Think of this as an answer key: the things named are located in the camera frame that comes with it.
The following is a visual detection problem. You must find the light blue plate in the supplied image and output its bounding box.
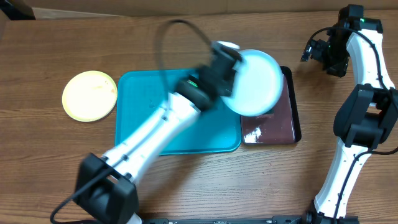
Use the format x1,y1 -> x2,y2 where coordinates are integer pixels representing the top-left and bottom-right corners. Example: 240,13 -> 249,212
221,49 -> 284,116

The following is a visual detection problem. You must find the yellow plate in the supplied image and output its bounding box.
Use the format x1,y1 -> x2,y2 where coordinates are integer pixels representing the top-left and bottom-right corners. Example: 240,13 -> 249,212
62,70 -> 118,123

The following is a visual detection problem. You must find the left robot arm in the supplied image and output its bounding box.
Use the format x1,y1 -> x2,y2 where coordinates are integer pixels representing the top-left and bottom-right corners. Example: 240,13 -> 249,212
73,41 -> 242,223

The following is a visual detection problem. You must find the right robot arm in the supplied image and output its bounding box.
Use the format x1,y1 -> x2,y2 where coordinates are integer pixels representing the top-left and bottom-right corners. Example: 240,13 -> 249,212
300,4 -> 397,223

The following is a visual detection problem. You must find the teal plastic tray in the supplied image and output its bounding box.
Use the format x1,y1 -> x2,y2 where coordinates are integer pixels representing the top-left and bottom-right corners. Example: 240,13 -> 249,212
114,70 -> 241,156

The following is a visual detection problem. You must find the black water tray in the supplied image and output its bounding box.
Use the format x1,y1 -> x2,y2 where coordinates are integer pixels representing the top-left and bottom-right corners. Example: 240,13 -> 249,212
241,66 -> 302,145

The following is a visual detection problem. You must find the dark object top-left corner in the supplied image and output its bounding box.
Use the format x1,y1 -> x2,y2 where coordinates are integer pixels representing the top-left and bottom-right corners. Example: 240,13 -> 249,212
1,0 -> 35,21

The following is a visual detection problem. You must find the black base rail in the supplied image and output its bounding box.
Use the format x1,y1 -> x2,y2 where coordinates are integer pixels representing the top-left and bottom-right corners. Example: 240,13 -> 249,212
136,214 -> 361,224

